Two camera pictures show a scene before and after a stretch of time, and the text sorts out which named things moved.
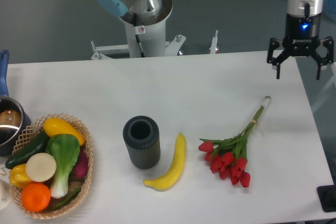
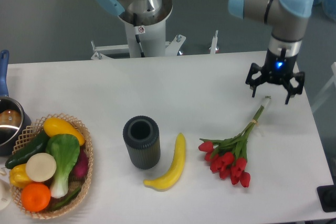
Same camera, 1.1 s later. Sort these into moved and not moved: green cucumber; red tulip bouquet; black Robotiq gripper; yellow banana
Moved: black Robotiq gripper
Not moved: red tulip bouquet; yellow banana; green cucumber
